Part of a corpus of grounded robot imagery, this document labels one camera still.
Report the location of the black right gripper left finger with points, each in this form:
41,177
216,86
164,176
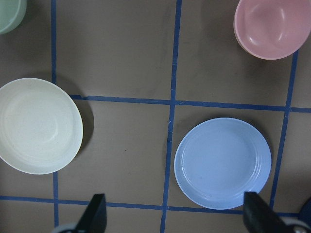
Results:
94,218

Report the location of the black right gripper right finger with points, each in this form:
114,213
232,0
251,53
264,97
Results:
258,217

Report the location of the blue plate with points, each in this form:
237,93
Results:
219,160

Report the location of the dark blue pot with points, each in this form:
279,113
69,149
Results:
305,213

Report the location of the cream plate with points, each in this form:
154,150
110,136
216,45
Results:
41,128

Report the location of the pink bowl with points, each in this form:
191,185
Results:
272,29

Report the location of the green bowl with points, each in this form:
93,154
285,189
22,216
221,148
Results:
12,13

